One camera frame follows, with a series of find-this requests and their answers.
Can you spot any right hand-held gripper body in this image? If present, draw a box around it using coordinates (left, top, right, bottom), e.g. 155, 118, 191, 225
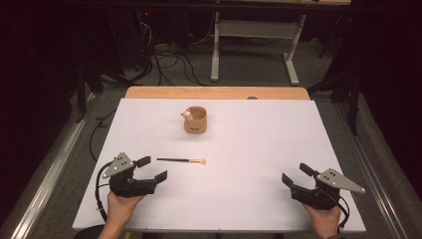
290, 167, 366, 211

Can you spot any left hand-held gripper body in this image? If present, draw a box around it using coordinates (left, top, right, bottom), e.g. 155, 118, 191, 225
101, 151, 157, 199

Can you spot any black brush with wooden tip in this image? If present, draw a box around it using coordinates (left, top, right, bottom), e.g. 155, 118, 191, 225
155, 157, 207, 166

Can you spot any wooden cup with animal figure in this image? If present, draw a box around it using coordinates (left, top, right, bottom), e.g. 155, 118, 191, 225
180, 106, 208, 134

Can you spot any person's left hand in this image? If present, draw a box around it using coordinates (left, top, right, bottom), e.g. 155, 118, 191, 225
105, 191, 146, 231

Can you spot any person's right hand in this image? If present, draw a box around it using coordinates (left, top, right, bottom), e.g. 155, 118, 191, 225
302, 202, 342, 239

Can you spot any white board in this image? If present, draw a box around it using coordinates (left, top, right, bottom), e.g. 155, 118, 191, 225
72, 98, 367, 233

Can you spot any black metal stand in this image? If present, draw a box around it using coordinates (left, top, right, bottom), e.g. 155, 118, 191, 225
308, 68, 363, 136
74, 61, 105, 124

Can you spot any dark cabinet with red light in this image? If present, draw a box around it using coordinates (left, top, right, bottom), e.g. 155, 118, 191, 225
107, 8, 154, 74

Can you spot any white metal desk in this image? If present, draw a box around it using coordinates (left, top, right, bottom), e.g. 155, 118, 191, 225
210, 0, 352, 87

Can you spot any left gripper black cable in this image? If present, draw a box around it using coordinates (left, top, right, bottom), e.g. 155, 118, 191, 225
95, 161, 114, 223

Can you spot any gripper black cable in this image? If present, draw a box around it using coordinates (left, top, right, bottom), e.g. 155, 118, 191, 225
335, 194, 350, 231
95, 161, 114, 223

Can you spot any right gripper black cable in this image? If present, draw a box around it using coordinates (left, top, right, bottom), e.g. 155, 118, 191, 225
335, 194, 350, 231

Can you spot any thin black floor cable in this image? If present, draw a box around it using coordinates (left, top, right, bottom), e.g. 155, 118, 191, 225
88, 109, 117, 162

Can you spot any aluminium rail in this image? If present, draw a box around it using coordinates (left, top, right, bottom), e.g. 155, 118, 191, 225
333, 102, 422, 239
0, 93, 98, 239

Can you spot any tangle of black floor cables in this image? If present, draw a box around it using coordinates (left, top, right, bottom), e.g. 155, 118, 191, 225
150, 41, 208, 88

